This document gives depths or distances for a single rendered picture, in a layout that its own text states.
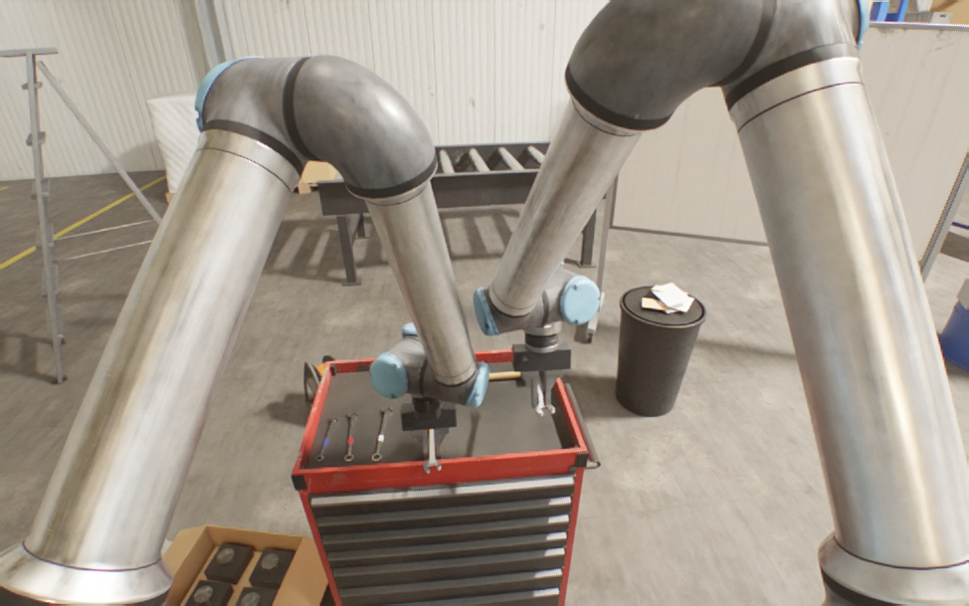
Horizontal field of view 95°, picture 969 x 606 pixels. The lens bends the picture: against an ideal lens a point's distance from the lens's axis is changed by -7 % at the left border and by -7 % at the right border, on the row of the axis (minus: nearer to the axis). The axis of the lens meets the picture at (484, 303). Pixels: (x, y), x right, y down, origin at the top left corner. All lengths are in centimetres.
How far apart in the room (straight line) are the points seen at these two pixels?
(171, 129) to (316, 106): 695
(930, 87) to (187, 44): 916
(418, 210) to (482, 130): 837
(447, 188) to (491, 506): 304
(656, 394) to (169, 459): 245
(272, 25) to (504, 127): 411
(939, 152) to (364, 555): 326
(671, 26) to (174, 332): 51
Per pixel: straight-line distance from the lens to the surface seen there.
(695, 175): 316
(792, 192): 49
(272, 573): 211
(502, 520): 139
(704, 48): 47
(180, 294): 53
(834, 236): 48
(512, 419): 138
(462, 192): 401
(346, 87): 55
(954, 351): 433
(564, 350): 109
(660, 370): 263
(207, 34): 932
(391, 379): 97
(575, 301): 90
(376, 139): 54
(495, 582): 160
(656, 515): 240
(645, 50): 46
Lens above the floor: 184
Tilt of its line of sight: 29 degrees down
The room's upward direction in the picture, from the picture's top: 1 degrees counter-clockwise
